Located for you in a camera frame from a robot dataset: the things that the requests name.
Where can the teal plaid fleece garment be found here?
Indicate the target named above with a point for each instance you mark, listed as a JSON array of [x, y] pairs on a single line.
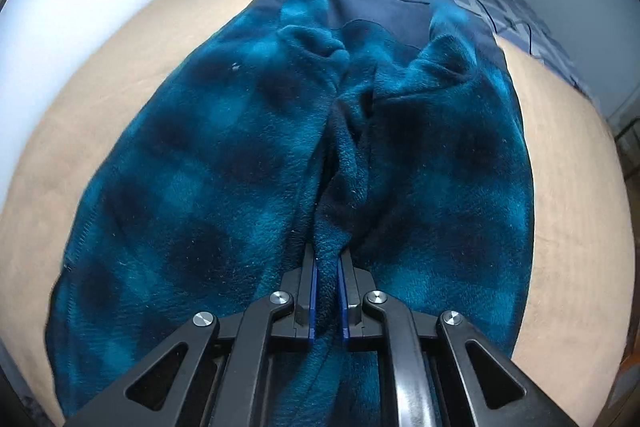
[[200, 157]]

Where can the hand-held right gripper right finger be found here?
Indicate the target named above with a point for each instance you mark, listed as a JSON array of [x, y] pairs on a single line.
[[343, 297]]

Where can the blue checked bedsheet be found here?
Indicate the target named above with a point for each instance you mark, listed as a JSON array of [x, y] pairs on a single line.
[[530, 12]]

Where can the tan blanket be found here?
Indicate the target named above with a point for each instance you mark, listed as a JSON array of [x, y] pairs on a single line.
[[100, 82]]

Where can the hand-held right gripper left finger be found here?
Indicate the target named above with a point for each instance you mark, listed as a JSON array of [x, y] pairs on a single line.
[[313, 297]]

